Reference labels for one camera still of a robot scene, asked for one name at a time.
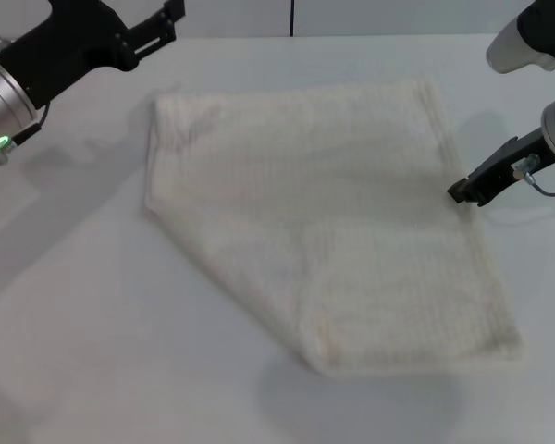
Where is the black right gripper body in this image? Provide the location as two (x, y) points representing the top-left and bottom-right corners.
(466, 128), (555, 207)

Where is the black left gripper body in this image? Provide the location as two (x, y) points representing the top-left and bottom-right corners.
(0, 0), (142, 110)

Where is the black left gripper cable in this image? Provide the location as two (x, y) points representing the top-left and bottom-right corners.
(11, 100), (52, 142)

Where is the white waffle towel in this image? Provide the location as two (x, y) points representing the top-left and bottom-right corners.
(141, 77), (524, 378)

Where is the grey right gripper cable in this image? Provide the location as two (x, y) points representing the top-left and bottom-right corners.
(512, 154), (555, 199)

